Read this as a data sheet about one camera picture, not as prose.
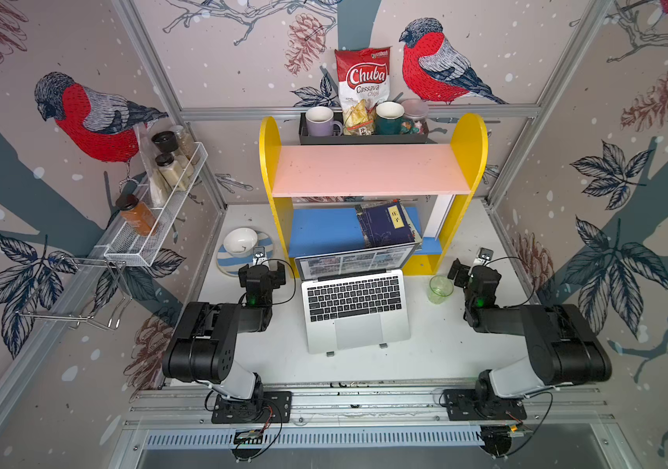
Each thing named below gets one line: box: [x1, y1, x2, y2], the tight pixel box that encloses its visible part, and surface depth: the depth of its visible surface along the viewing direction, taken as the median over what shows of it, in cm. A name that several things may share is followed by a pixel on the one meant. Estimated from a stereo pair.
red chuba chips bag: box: [334, 45, 391, 136], surface depth 83 cm
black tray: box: [298, 112, 437, 146], surface depth 86 cm
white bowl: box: [222, 227, 258, 258], surface depth 106 cm
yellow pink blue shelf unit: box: [258, 113, 489, 280], surface depth 78 cm
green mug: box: [375, 100, 414, 135], surface depth 85 cm
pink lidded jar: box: [400, 98, 429, 136], surface depth 87 cm
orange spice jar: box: [115, 194, 158, 236], surface depth 68 cm
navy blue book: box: [354, 200, 422, 249], surface depth 94 cm
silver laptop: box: [293, 243, 420, 355], surface depth 85 cm
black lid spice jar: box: [151, 130, 195, 177], surface depth 81 cm
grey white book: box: [422, 194, 457, 241], surface depth 84 cm
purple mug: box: [305, 105, 343, 138], surface depth 85 cm
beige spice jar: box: [155, 152, 187, 191], surface depth 78 cm
